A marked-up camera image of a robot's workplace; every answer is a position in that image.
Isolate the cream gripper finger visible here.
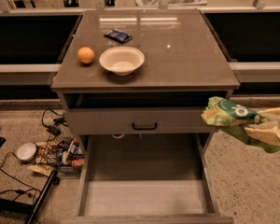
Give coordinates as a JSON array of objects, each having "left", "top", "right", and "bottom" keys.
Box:
[
  {"left": 245, "top": 126, "right": 280, "bottom": 147},
  {"left": 259, "top": 107, "right": 280, "bottom": 119}
]

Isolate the green rice chip bag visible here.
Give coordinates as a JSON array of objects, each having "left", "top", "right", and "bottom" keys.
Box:
[{"left": 201, "top": 96, "right": 280, "bottom": 153}]

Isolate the closed grey drawer front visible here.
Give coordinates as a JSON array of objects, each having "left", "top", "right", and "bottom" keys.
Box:
[{"left": 63, "top": 107, "right": 217, "bottom": 135}]

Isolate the open grey bottom drawer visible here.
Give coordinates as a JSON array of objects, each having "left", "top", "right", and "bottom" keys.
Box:
[{"left": 62, "top": 133, "right": 234, "bottom": 224}]

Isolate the grey drawer cabinet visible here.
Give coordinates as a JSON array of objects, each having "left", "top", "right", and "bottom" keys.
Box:
[{"left": 50, "top": 8, "right": 241, "bottom": 224}]

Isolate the white paper bowl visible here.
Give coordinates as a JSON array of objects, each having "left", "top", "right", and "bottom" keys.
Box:
[{"left": 99, "top": 46, "right": 145, "bottom": 76}]

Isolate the dark blue snack packet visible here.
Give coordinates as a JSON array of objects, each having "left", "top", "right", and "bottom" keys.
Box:
[{"left": 105, "top": 29, "right": 133, "bottom": 44}]

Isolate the orange fruit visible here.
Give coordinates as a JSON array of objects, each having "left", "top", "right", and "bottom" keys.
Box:
[{"left": 77, "top": 47, "right": 94, "bottom": 63}]

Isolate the pile of snack packets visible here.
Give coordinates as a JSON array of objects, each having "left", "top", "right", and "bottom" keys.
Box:
[{"left": 28, "top": 137, "right": 84, "bottom": 176}]

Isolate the white bowl on floor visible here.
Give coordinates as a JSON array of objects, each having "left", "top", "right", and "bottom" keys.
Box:
[{"left": 16, "top": 143, "right": 36, "bottom": 161}]

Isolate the black metal stand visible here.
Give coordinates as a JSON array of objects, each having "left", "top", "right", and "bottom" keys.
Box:
[{"left": 0, "top": 119, "right": 60, "bottom": 224}]

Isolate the black drawer handle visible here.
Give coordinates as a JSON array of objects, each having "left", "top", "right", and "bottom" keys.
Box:
[{"left": 132, "top": 122, "right": 158, "bottom": 131}]

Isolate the black power adapter cable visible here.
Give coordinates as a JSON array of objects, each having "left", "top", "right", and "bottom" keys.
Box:
[{"left": 41, "top": 108, "right": 69, "bottom": 137}]

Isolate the black floor cable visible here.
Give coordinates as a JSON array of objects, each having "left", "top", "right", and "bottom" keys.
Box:
[{"left": 0, "top": 151, "right": 42, "bottom": 203}]

